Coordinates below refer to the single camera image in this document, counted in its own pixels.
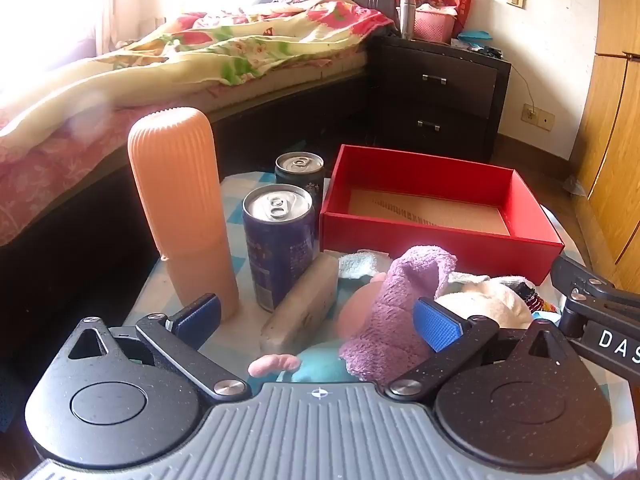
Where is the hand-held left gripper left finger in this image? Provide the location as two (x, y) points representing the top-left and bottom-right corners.
(67, 293), (251, 402)

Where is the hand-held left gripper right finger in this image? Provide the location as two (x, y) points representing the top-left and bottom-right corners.
(387, 297), (572, 402)

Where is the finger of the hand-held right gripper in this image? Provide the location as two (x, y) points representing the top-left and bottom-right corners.
(550, 254), (640, 312)

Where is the purple fluffy cloth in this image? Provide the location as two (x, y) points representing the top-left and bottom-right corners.
(338, 244), (459, 386)

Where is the striped knitted sock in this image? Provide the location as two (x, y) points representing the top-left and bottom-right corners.
(512, 282), (559, 319)

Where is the cream soft cloth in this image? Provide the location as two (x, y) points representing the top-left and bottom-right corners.
(434, 272), (534, 332)

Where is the pink pig plush toy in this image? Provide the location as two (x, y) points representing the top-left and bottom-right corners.
(247, 272), (392, 397)

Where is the red cardboard box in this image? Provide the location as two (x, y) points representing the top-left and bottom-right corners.
(318, 143), (566, 286)

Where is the blue drink can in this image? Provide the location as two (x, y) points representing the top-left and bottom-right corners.
(242, 183), (317, 313)

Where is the speckled beige block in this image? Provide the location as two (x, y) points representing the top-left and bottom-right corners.
(258, 250), (342, 361)

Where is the pale green towel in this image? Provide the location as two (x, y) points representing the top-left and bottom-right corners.
(337, 248), (391, 281)

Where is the blue checked tablecloth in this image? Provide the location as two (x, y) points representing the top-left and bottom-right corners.
(120, 167), (581, 397)

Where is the orange ribbed plastic container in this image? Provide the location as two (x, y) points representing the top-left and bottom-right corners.
(127, 107), (240, 322)

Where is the dark wooden bed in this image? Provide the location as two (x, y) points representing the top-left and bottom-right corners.
(0, 0), (401, 431)

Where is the wooden wardrobe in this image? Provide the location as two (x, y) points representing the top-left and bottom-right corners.
(570, 0), (640, 292)

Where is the dark green drink can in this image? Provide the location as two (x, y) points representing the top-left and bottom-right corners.
(274, 151), (325, 207)

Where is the pink bed sheet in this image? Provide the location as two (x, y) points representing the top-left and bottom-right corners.
(0, 109), (137, 247)

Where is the dark wooden nightstand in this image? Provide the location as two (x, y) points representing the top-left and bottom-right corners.
(367, 34), (512, 164)

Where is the floral quilt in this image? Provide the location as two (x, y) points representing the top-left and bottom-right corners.
(0, 0), (396, 133)

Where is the pink plastic basket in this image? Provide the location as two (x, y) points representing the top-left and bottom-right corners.
(413, 3), (459, 44)

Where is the red shopping bag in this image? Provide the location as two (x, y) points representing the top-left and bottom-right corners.
(393, 0), (475, 39)

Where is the steel thermos bottle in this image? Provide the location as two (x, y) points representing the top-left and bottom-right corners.
(397, 0), (418, 40)

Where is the light curtain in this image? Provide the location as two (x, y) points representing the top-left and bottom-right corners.
(95, 0), (167, 56)

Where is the wall socket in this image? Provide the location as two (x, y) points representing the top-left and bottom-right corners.
(522, 103), (556, 131)

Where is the thin power cable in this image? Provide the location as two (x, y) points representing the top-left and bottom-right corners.
(508, 62), (536, 114)

